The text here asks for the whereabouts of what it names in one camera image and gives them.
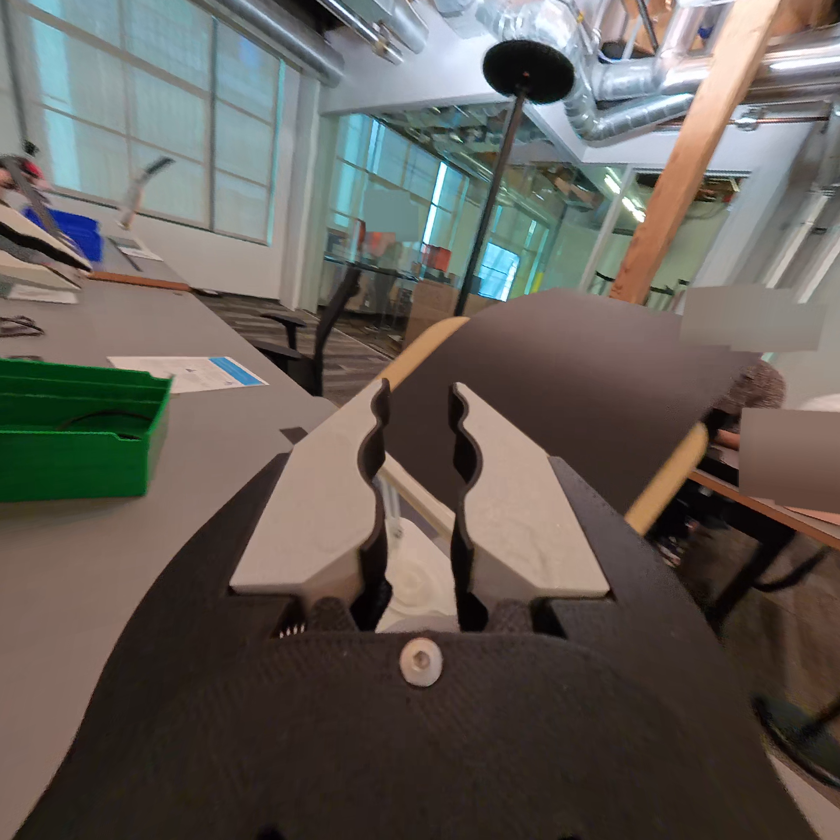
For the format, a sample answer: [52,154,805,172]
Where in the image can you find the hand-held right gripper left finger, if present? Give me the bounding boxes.
[228,379,393,632]

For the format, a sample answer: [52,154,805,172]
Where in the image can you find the blue plastic bin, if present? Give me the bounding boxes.
[23,207,106,263]

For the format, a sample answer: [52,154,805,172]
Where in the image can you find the round silver air duct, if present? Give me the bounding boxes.
[226,0,431,88]

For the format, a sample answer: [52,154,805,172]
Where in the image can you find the grey gooseneck lamp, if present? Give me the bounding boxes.
[117,155,177,231]

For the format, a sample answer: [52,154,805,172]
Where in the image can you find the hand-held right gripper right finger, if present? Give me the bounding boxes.
[450,381,613,634]

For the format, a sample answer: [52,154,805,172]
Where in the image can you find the black office chair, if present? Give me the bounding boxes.
[251,266,363,399]

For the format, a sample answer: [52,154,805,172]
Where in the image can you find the long wooden work table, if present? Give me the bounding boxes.
[686,467,840,552]

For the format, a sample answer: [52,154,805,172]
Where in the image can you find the green plastic bin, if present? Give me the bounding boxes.
[0,357,173,504]

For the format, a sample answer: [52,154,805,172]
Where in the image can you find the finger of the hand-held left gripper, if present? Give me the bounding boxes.
[0,255,84,293]
[0,209,94,273]

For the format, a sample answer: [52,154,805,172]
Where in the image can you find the black and white book stand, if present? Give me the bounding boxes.
[376,287,762,635]

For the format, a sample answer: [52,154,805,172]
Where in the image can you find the cardboard boxes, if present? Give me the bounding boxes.
[406,279,503,342]

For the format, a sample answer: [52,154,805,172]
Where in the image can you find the white and blue paper sheet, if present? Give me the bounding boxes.
[107,355,270,395]

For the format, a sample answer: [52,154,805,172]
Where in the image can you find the white cards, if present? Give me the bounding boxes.
[0,283,80,305]

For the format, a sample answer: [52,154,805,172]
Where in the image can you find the black cord loop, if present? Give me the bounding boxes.
[56,408,148,439]

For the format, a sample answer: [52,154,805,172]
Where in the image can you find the wooden ceiling beam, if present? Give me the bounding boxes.
[609,0,785,306]

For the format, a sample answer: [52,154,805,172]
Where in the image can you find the black floor lamp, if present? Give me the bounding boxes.
[454,39,576,317]

